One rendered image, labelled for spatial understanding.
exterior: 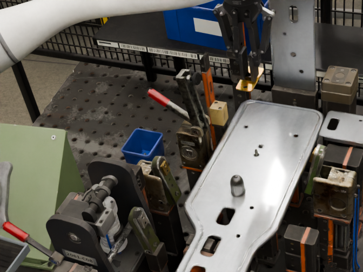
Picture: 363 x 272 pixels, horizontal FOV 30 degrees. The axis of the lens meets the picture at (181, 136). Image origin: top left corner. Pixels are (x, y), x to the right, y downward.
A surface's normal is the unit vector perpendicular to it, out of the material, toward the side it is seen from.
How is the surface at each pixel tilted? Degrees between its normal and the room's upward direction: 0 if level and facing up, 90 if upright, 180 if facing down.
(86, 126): 0
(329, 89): 89
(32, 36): 92
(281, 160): 0
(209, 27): 90
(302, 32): 90
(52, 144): 42
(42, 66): 0
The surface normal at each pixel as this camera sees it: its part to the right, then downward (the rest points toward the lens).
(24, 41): 0.51, 0.53
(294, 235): -0.15, -0.74
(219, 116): -0.41, 0.64
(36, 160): -0.30, -0.11
